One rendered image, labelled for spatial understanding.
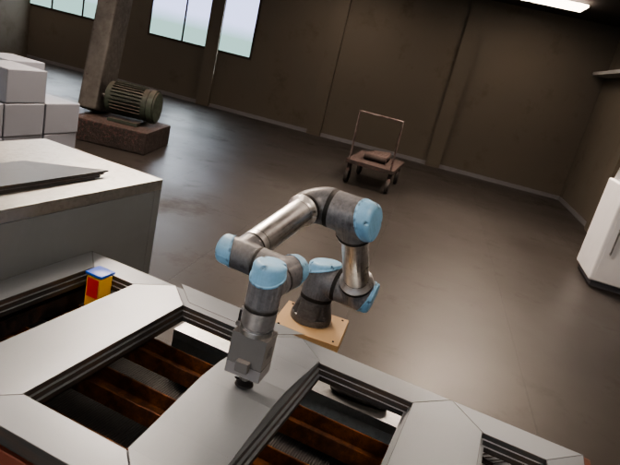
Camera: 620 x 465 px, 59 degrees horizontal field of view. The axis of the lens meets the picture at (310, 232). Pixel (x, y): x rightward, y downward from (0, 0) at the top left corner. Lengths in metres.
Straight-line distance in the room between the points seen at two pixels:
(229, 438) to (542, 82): 11.37
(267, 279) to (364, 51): 11.14
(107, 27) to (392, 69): 6.32
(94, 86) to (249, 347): 6.62
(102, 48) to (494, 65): 7.57
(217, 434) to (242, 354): 0.17
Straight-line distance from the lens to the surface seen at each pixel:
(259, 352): 1.22
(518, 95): 12.11
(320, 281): 1.92
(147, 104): 7.32
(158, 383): 1.88
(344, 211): 1.54
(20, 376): 1.35
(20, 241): 1.79
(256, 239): 1.33
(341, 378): 1.53
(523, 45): 12.14
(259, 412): 1.24
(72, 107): 4.86
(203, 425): 1.21
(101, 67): 7.67
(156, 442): 1.18
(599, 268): 6.60
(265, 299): 1.16
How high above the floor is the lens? 1.63
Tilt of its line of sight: 17 degrees down
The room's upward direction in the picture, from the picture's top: 14 degrees clockwise
